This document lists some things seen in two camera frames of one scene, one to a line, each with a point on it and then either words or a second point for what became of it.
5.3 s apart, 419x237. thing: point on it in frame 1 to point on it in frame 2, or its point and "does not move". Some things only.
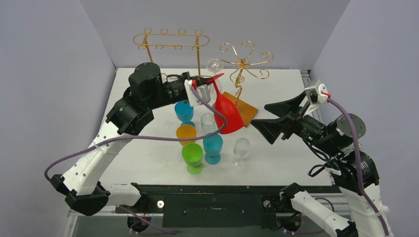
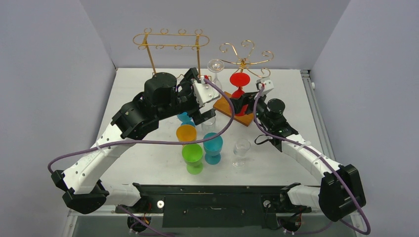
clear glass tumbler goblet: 208,123 does not move
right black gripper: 291,121 to 247,101
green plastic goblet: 192,154 does not move
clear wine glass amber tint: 215,65 does not move
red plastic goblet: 227,110 to 240,79
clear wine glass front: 241,150 does not move
